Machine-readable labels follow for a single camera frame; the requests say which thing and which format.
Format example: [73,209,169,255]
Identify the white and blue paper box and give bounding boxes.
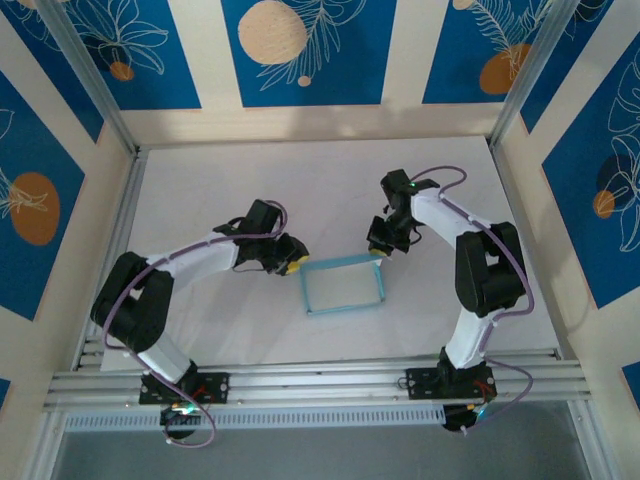
[298,252,387,317]

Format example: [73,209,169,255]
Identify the black arm base unit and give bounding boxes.
[441,402,496,435]
[158,403,204,442]

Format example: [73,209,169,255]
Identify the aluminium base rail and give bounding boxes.
[42,348,596,414]

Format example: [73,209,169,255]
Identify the aluminium side rail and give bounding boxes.
[72,147,150,372]

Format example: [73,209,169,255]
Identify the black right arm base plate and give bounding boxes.
[405,366,496,401]

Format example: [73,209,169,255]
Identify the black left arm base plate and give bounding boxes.
[138,372,231,406]

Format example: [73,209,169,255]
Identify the grey slotted cable duct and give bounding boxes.
[62,405,446,432]

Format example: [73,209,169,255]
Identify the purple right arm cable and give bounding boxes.
[412,165,535,436]

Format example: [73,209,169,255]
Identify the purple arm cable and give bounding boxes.
[412,165,535,436]
[102,199,290,449]

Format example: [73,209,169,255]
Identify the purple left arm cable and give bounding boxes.
[102,199,290,449]

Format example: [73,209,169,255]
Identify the aluminium frame post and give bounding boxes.
[34,0,141,156]
[487,0,586,151]

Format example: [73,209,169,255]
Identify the aluminium frame leg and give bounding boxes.
[567,399,610,480]
[27,409,69,480]

